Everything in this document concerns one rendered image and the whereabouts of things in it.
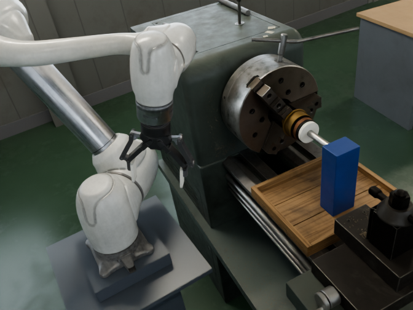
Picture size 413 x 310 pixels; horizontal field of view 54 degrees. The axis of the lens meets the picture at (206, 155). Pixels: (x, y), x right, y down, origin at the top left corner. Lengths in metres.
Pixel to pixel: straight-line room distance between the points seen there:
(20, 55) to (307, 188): 0.91
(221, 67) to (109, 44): 0.43
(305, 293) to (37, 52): 0.86
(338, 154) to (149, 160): 0.62
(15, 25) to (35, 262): 1.69
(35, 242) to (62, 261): 1.32
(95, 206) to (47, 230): 1.68
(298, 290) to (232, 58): 0.77
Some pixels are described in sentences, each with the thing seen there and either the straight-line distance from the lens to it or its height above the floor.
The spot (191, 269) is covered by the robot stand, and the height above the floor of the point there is 0.75.
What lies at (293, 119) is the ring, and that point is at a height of 1.11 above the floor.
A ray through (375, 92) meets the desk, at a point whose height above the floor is 0.15.
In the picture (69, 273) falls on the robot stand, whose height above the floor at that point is 0.75.
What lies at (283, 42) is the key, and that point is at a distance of 1.31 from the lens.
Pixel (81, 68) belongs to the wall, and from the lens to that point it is 4.01.
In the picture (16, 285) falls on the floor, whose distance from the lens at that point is 2.63.
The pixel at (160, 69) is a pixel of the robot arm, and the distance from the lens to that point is 0.89.
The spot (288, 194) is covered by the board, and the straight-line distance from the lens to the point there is 1.32.
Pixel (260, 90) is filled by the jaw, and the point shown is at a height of 1.19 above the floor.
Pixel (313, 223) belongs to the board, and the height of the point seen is 0.89.
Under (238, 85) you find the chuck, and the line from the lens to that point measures 1.30.
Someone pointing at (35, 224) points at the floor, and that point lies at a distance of 2.94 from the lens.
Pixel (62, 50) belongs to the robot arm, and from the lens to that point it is 1.08.
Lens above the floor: 1.78
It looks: 36 degrees down
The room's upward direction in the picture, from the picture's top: 10 degrees counter-clockwise
